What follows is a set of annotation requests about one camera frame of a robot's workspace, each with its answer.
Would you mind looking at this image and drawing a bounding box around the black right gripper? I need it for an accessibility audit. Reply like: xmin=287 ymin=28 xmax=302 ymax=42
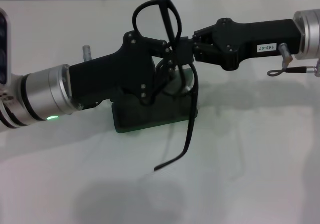
xmin=178 ymin=18 xmax=302 ymax=71

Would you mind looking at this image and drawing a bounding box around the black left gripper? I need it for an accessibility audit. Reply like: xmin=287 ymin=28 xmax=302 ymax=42
xmin=69 ymin=30 xmax=176 ymax=106

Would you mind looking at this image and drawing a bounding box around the green glasses case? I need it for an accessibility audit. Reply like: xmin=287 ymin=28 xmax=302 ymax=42
xmin=111 ymin=66 xmax=201 ymax=135

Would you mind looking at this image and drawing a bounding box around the left gripper silver post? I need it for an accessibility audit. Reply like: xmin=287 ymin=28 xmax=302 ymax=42
xmin=82 ymin=44 xmax=93 ymax=61

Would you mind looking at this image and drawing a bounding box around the gripper silver post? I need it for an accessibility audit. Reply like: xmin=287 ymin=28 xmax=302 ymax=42
xmin=82 ymin=44 xmax=93 ymax=61
xmin=279 ymin=43 xmax=295 ymax=62

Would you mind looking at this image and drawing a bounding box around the right gripper silver post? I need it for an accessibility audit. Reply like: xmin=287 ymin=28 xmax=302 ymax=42
xmin=279 ymin=43 xmax=295 ymax=62

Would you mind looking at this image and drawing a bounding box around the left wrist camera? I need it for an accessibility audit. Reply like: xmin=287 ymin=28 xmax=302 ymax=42
xmin=0 ymin=7 xmax=13 ymax=86

